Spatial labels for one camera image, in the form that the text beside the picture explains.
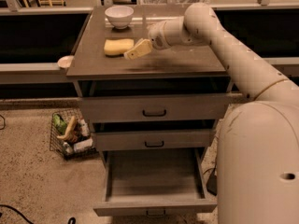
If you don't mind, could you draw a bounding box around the black wire basket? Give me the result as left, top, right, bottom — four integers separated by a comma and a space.
50, 108, 97, 161

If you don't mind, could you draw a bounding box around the black cable at left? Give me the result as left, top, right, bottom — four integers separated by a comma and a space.
0, 203, 36, 224

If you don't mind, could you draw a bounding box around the grey drawer cabinet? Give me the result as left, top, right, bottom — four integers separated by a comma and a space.
65, 4, 247, 218

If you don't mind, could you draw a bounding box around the green snack bag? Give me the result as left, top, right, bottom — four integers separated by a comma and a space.
52, 114, 67, 134

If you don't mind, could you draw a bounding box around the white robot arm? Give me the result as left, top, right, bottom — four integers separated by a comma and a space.
125, 3, 299, 224

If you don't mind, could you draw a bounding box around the yellow banana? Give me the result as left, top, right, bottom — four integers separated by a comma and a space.
57, 116, 77, 141

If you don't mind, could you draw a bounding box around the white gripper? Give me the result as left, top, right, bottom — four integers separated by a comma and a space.
124, 21, 170, 60

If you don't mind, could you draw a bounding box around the white bottle in basket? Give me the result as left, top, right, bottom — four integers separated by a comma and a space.
79, 119, 90, 137

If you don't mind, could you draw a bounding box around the top grey drawer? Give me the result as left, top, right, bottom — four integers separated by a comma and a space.
78, 93, 245, 123

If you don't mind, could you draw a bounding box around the yellow sponge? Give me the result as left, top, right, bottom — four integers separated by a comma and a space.
104, 38, 135, 56

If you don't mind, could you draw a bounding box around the grey drawer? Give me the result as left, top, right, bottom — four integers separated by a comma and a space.
78, 93, 245, 123
92, 129, 215, 151
94, 148, 217, 217

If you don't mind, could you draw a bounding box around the black power adapter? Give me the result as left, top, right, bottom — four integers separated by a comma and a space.
206, 171, 217, 196

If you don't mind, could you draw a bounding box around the bottom grey drawer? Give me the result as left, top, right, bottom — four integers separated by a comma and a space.
94, 148, 217, 217

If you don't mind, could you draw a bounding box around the white packet in basket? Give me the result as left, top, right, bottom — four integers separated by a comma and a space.
73, 138, 93, 153

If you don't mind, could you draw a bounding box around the white ceramic bowl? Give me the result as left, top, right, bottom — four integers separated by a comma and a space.
105, 6, 134, 29

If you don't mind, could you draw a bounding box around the middle grey drawer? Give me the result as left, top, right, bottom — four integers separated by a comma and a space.
92, 129, 215, 151

